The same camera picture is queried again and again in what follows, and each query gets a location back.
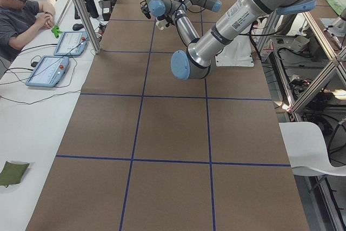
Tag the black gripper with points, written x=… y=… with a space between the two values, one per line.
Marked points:
x=146 y=11

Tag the white plastic mug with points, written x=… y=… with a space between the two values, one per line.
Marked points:
x=161 y=24

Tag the black water bottle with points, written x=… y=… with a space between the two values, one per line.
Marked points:
x=91 y=8

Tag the black computer mouse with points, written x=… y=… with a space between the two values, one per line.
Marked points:
x=77 y=26

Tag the far blue teach pendant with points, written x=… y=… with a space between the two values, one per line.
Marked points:
x=71 y=43

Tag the blue teach pendant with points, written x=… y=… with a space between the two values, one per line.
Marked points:
x=48 y=71
x=71 y=43

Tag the green plastic clip tool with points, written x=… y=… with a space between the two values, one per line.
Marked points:
x=56 y=31

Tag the near blue teach pendant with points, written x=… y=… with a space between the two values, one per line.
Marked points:
x=48 y=71

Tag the person in grey shirt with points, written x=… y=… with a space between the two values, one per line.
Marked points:
x=21 y=20

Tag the white chair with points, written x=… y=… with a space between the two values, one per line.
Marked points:
x=307 y=150

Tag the green cloth pouch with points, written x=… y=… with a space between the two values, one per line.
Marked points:
x=12 y=173

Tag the aluminium frame post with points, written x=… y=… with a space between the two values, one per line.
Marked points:
x=82 y=11

